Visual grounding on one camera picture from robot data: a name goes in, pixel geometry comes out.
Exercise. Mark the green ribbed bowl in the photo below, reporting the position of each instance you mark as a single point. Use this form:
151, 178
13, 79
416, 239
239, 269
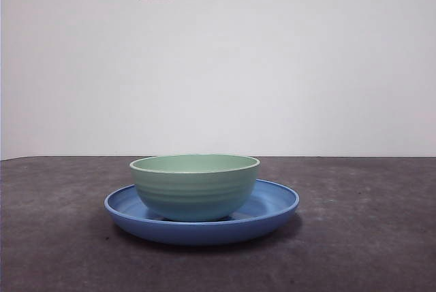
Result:
194, 190

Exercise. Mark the blue round plate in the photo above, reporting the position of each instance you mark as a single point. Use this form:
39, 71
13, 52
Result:
201, 234

